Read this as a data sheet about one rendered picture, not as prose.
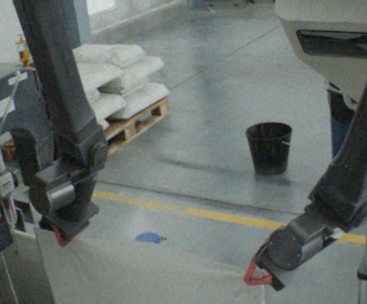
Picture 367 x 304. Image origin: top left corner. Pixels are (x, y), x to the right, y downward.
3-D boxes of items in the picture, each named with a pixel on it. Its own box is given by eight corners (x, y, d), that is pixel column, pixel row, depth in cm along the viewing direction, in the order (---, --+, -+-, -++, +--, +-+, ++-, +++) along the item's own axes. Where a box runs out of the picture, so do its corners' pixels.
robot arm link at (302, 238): (380, 203, 78) (337, 164, 82) (344, 225, 70) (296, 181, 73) (336, 259, 84) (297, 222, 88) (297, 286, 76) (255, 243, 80)
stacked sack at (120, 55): (151, 58, 465) (148, 41, 459) (119, 73, 431) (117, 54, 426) (87, 57, 498) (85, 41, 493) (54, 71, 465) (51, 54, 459)
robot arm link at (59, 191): (109, 141, 96) (74, 123, 101) (58, 163, 88) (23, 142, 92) (105, 201, 102) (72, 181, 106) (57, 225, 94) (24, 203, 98)
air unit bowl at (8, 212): (22, 221, 109) (14, 193, 106) (11, 228, 107) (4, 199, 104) (11, 217, 110) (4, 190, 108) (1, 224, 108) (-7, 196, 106)
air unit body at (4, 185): (29, 223, 110) (11, 150, 104) (13, 233, 107) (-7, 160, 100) (14, 218, 112) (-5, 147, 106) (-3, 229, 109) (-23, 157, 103)
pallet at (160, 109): (169, 112, 486) (167, 96, 480) (87, 173, 390) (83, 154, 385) (93, 107, 524) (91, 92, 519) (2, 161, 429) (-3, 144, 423)
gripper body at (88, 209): (39, 220, 104) (46, 192, 100) (73, 195, 112) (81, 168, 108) (65, 241, 103) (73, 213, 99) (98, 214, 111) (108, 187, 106)
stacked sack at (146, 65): (169, 70, 473) (167, 52, 467) (121, 96, 420) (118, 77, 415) (126, 68, 495) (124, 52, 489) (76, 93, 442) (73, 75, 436)
